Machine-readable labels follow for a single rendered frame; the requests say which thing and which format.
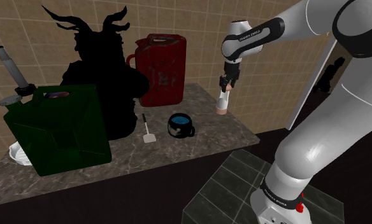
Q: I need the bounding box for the white and pink bottle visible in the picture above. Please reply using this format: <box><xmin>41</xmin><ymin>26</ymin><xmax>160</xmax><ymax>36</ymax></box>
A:
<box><xmin>216</xmin><ymin>85</ymin><xmax>231</xmax><ymax>115</ymax></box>

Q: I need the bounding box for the red jerry can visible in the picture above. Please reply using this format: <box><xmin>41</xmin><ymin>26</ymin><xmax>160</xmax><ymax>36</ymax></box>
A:
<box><xmin>125</xmin><ymin>33</ymin><xmax>188</xmax><ymax>108</ymax></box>

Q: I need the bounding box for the black mug with blue inside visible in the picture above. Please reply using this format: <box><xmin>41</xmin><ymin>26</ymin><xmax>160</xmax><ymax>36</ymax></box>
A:
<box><xmin>168</xmin><ymin>113</ymin><xmax>196</xmax><ymax>139</ymax></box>

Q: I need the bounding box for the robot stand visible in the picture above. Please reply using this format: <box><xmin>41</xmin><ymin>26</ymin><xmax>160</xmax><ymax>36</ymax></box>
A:
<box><xmin>181</xmin><ymin>148</ymin><xmax>345</xmax><ymax>224</ymax></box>

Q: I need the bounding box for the black horned bust figure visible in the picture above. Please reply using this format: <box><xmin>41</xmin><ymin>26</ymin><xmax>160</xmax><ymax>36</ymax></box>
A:
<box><xmin>41</xmin><ymin>4</ymin><xmax>150</xmax><ymax>141</ymax></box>

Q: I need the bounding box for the green jerry can with spout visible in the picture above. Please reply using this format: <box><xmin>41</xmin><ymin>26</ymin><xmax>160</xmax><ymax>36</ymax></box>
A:
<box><xmin>0</xmin><ymin>45</ymin><xmax>113</xmax><ymax>178</ymax></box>

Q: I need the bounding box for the white ribbed dish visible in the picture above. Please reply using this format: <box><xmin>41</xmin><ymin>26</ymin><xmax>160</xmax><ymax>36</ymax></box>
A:
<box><xmin>8</xmin><ymin>141</ymin><xmax>34</xmax><ymax>167</ymax></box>

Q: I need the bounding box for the white spatula with black handle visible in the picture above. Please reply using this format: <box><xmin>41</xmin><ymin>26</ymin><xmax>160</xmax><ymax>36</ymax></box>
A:
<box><xmin>141</xmin><ymin>113</ymin><xmax>157</xmax><ymax>144</ymax></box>

